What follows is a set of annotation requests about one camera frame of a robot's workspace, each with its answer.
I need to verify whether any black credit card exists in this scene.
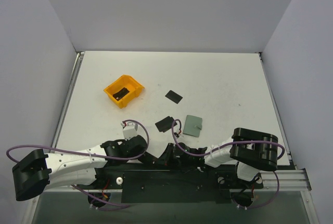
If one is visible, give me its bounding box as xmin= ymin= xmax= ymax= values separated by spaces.
xmin=165 ymin=90 xmax=183 ymax=104
xmin=155 ymin=116 xmax=174 ymax=133
xmin=112 ymin=87 xmax=130 ymax=101

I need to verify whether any yellow plastic bin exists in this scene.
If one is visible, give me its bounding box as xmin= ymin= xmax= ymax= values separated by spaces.
xmin=104 ymin=75 xmax=144 ymax=109

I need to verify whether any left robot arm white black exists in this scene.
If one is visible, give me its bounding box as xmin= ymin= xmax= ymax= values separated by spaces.
xmin=12 ymin=135 xmax=149 ymax=201

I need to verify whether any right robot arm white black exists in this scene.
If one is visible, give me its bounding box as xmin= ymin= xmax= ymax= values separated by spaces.
xmin=153 ymin=127 xmax=285 ymax=187

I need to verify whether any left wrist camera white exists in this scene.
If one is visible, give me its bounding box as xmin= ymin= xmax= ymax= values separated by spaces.
xmin=121 ymin=122 xmax=138 ymax=140

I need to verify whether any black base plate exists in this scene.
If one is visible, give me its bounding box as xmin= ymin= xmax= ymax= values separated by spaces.
xmin=78 ymin=163 xmax=263 ymax=204

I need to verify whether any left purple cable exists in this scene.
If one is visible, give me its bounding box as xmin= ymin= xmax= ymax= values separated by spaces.
xmin=5 ymin=119 xmax=150 ymax=211

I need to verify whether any purple cable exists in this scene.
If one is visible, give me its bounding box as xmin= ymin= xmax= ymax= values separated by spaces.
xmin=5 ymin=119 xmax=150 ymax=211
xmin=172 ymin=119 xmax=286 ymax=211

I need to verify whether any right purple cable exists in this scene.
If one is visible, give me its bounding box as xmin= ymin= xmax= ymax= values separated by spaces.
xmin=172 ymin=119 xmax=286 ymax=211

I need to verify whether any aluminium rail frame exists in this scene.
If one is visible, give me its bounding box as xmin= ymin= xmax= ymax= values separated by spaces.
xmin=22 ymin=51 xmax=311 ymax=223

